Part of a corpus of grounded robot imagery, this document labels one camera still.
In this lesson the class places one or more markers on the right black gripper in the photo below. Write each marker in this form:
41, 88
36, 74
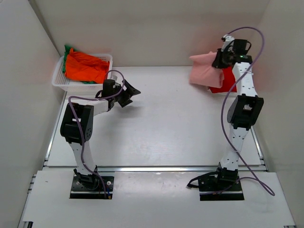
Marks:
217, 64

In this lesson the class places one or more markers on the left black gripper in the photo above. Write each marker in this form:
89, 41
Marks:
130, 90

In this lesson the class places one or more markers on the pink t-shirt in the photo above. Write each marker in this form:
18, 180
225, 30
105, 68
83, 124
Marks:
203, 73

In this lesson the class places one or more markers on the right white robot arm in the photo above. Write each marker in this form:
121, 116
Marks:
245, 109

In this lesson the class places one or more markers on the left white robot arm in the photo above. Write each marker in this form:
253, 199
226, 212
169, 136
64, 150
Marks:
77, 126

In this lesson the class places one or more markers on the folded red t-shirt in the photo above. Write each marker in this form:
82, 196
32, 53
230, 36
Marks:
227, 80

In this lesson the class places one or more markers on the orange t-shirt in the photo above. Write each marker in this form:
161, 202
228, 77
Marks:
82, 67

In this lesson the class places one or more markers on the green t-shirt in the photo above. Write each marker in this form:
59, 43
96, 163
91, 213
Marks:
67, 51

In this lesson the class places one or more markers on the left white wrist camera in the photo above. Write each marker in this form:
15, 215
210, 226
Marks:
113, 77

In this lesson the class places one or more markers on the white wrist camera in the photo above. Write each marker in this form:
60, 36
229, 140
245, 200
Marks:
113, 77
227, 40

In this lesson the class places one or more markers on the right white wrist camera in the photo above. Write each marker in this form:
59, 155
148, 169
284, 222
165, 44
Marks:
227, 40

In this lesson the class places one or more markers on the aluminium rail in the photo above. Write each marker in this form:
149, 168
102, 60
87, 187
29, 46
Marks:
156, 168

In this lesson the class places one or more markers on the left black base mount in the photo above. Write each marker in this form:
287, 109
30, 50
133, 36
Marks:
91, 187

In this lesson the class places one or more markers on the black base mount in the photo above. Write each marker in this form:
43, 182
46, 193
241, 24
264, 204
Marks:
219, 185
91, 187

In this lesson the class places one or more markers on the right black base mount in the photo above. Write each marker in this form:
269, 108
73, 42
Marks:
219, 185

